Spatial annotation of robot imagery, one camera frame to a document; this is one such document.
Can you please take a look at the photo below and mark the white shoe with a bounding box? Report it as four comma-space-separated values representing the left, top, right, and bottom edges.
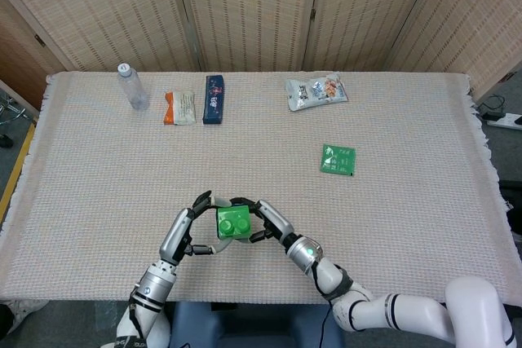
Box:
4, 298, 49, 327

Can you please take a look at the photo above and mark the green toy brick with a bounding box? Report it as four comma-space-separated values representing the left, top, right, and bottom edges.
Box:
215, 205, 253, 240

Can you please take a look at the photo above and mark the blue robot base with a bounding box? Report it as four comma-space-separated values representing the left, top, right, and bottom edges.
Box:
169, 302, 346, 348

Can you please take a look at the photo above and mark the bamboo folding screen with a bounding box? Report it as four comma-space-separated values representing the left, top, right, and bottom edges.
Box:
0, 0, 522, 112

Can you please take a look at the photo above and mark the white power strip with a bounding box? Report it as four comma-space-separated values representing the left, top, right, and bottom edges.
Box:
486, 112, 522, 131

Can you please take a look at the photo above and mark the dark blue rectangular box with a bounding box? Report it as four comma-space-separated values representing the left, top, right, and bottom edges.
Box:
202, 74, 225, 126

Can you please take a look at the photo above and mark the black floor cable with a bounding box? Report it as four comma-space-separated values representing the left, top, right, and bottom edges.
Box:
477, 94, 507, 117

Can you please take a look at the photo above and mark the white snack bag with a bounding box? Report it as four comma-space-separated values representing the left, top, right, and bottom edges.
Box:
284, 73, 350, 112

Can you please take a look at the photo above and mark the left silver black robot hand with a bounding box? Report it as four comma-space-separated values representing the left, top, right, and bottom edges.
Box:
157, 190, 236, 267

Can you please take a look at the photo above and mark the orange white snack packet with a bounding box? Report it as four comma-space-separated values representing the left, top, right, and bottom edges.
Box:
162, 90, 197, 126

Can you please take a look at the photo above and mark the green square sachet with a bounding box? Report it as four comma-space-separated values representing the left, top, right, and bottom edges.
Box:
319, 143, 357, 178

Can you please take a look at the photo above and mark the beige woven tablecloth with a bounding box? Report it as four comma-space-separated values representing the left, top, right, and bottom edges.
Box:
0, 70, 522, 307

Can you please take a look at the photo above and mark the chrome chair base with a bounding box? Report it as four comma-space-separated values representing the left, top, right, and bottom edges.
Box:
0, 90, 28, 149

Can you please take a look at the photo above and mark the clear plastic water bottle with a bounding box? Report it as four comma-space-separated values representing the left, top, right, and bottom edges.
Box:
117, 62, 150, 112

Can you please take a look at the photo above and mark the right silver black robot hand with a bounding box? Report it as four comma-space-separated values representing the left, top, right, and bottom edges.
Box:
230, 196, 295, 245

